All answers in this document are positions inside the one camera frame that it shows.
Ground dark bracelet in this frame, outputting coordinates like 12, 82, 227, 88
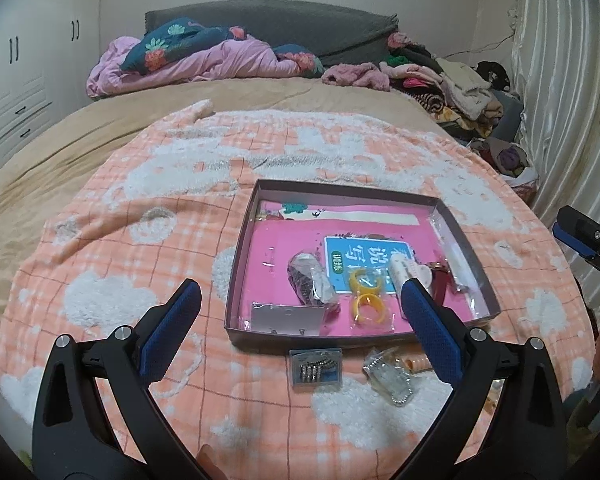
287, 251, 341, 308

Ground purple floral quilt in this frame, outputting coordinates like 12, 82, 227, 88
86, 17, 325, 98

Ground tan bed sheet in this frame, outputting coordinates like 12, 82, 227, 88
0, 72, 461, 311

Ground pink fluffy garment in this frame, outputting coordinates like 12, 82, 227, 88
321, 61, 393, 92

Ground grey cushion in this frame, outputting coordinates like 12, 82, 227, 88
495, 92, 523, 141

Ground thin black wall cable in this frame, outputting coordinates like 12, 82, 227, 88
440, 35, 513, 58

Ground white wardrobe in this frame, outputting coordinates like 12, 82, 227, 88
0, 0, 103, 171

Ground long clear plastic bag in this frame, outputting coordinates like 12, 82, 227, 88
430, 210, 481, 311

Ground small clear stud box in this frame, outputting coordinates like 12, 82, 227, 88
289, 347, 343, 391

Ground peach plaid cloud blanket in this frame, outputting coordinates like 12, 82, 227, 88
0, 100, 600, 480

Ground black bag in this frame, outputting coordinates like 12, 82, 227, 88
475, 60, 511, 93

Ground red bag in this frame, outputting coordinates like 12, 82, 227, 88
510, 177, 541, 201

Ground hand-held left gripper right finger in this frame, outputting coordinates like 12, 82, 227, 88
395, 278, 568, 480

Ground pile of mixed clothes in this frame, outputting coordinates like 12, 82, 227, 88
380, 32, 523, 141

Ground silver bead chain bag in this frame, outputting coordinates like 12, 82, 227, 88
362, 350, 421, 408

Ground white striped curtain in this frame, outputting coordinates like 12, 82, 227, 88
510, 0, 600, 281

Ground person's left hand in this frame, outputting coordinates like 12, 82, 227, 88
197, 444, 231, 480

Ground yellow rings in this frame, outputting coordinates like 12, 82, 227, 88
347, 266, 395, 331

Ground shallow dark cardboard box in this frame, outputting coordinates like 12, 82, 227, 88
225, 178, 501, 348

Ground bag of dark clothes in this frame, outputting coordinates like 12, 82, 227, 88
467, 137, 538, 181

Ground grey padded headboard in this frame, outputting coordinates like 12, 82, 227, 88
144, 0, 399, 58

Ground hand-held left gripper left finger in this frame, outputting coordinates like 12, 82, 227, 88
32, 280, 202, 480

